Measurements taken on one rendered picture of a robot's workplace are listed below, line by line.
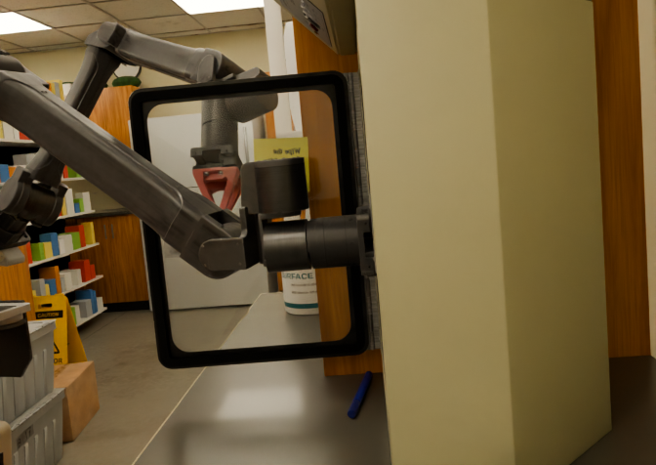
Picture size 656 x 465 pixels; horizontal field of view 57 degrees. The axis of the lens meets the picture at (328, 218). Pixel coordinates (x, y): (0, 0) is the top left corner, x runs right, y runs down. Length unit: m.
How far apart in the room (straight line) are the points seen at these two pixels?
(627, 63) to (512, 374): 0.55
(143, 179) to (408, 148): 0.33
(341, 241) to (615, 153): 0.47
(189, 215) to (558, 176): 0.39
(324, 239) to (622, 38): 0.55
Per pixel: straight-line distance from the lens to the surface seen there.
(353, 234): 0.65
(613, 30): 0.98
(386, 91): 0.53
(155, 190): 0.71
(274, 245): 0.65
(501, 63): 0.55
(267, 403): 0.88
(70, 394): 3.37
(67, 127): 0.77
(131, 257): 6.03
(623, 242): 0.98
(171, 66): 1.11
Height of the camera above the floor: 1.27
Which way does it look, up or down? 5 degrees down
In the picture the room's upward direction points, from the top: 5 degrees counter-clockwise
